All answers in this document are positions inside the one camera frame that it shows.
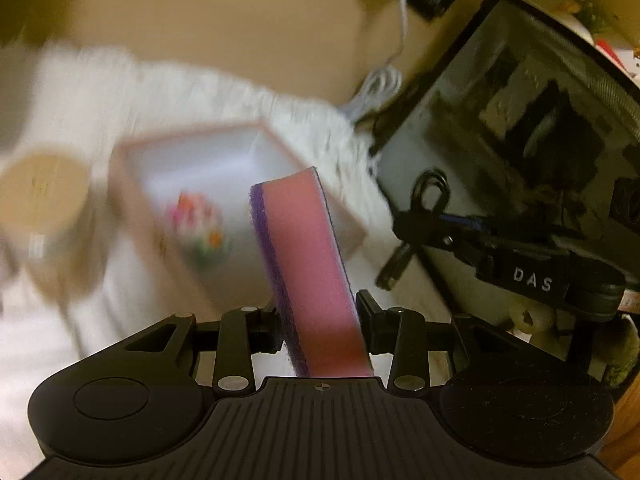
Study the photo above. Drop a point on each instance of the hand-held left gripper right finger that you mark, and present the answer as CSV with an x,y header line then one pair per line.
x,y
367,320

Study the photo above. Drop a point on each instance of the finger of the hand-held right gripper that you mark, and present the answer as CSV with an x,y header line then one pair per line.
x,y
397,265
440,232

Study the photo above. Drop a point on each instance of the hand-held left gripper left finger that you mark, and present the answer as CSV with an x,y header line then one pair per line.
x,y
267,327

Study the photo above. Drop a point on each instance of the pink sponge with purple scourer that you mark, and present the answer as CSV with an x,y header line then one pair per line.
x,y
310,260

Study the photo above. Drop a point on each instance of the white box with pink rim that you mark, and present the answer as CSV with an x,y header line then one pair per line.
x,y
200,160

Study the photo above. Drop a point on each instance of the colourful floral soft item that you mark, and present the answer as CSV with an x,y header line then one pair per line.
x,y
197,227

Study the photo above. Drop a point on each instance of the pale green plush item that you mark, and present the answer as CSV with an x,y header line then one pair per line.
x,y
620,355

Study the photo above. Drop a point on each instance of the black computer case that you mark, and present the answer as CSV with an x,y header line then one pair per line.
x,y
520,125

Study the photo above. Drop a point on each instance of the round beige container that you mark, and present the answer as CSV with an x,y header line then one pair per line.
x,y
42,195

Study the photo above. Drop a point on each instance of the white fluffy blanket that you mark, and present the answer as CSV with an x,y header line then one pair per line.
x,y
85,90

